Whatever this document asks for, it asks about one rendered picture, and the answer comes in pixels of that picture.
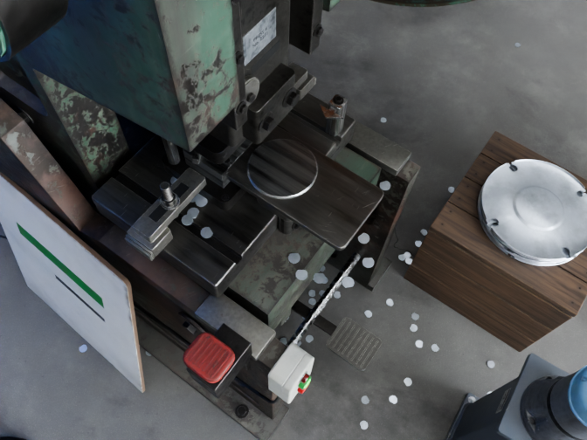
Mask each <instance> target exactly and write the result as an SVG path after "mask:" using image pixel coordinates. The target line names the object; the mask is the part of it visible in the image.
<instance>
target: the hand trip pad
mask: <svg viewBox="0 0 587 440"><path fill-rule="evenodd" d="M234 361H235V354H234V352H233V350H232V349H231V348H230V347H228V346H227V345H225V344H224V343H223V342H222V341H221V340H219V339H218V338H217V337H215V336H214V335H213V334H211V333H201V334H199V335H198V336H197V337H196V338H195V339H194V340H193V342H192V343H191V344H190V345H189V347H188V348H187V349H186V350H185V352H184V354H183V362H184V363H185V365H186V366H187V367H188V368H190V369H191V370H192V371H194V372H195V373H196V374H198V375H199V376H200V377H202V378H203V379H204V380H206V381H207V382H209V383H215V382H219V381H220V380H221V379H222V377H223V376H224V375H225V373H226V372H227V371H228V369H229V368H230V367H231V365H232V364H233V362H234Z"/></svg>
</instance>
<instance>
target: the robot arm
mask: <svg viewBox="0 0 587 440"><path fill-rule="evenodd" d="M520 409H521V419H522V422H523V425H524V427H525V429H526V431H527V432H528V434H529V435H530V436H531V438H532V439H533V440H587V365H586V366H585V367H583V368H581V369H580V370H578V371H576V372H575V373H573V374H571V375H568V376H560V375H549V376H544V377H542V378H540V379H538V380H536V381H534V382H532V383H531V384H530V385H529V386H528V387H527V388H526V389H525V391H524V393H523V395H522V398H521V407H520Z"/></svg>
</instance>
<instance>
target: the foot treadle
mask: <svg viewBox="0 0 587 440"><path fill-rule="evenodd" d="M291 309H292V310H293V311H295V312H296V313H298V314H299V315H300V316H302V317H303V318H306V317H307V315H308V314H309V313H310V311H311V310H312V309H311V308H309V307H308V306H306V305H304V304H303V303H301V302H300V301H299V300H297V301H296V302H295V303H294V305H293V306H292V307H291ZM313 324H314V325H315V326H317V327H319V328H320V329H321V330H322V331H324V332H325V333H327V334H329V335H330V336H331V337H330V338H329V339H328V341H327V348H328V349H330V350H331V351H332V352H334V353H335V354H337V355H339V356H340V357H341V358H343V359H344V360H345V361H346V362H348V363H349V364H351V365H352V366H353V367H355V368H357V369H358V370H360V371H363V370H364V369H365V368H366V367H367V366H368V365H369V363H370V361H371V360H372V358H373V357H374V355H375V353H376V351H377V350H378V348H380V346H381V345H382V341H381V340H380V339H379V338H377V337H376V336H375V335H374V334H373V333H371V332H369V331H368V330H366V329H365V328H363V327H361V326H360V325H359V324H357V323H356V322H354V321H353V320H352V319H350V318H348V317H345V318H344V319H343V320H342V322H341V323H340V324H339V326H336V325H335V324H333V323H332V322H330V321H329V320H327V319H325V318H324V317H322V316H321V315H320V314H319V315H318V317H317V318H316V319H315V321H314V323H313Z"/></svg>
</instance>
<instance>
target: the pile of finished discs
mask: <svg viewBox="0 0 587 440"><path fill-rule="evenodd" d="M584 188H585V187H584V186H583V184H582V183H580V182H579V181H578V180H577V179H576V177H575V176H573V175H572V174H571V173H569V172H568V171H566V170H565V169H563V168H560V167H558V166H556V165H554V164H552V163H549V162H544V161H539V160H532V159H522V160H516V161H514V162H512V163H511V164H509V163H508V164H506V163H505V164H503V165H501V166H499V167H498V168H497V169H496V170H495V171H494V172H493V173H492V174H491V175H490V176H489V177H488V178H487V180H486V182H485V183H484V185H483V186H482V188H481V191H480V194H479V198H478V204H477V209H478V216H479V220H480V224H481V226H482V228H483V230H484V231H485V233H486V234H487V236H488V237H489V239H490V240H491V241H492V242H493V243H494V244H495V245H496V246H497V247H498V248H499V249H500V250H501V251H503V252H504V253H506V254H508V253H509V254H510V255H511V258H514V259H516V260H519V261H521V262H523V263H526V264H529V265H539V266H552V265H560V264H564V263H566V262H568V261H570V260H571V259H573V258H575V257H576V256H577V255H578V254H580V253H581V252H582V251H583V250H585V249H586V248H587V194H585V193H583V192H585V191H586V190H585V189H584ZM582 191H583V192H582Z"/></svg>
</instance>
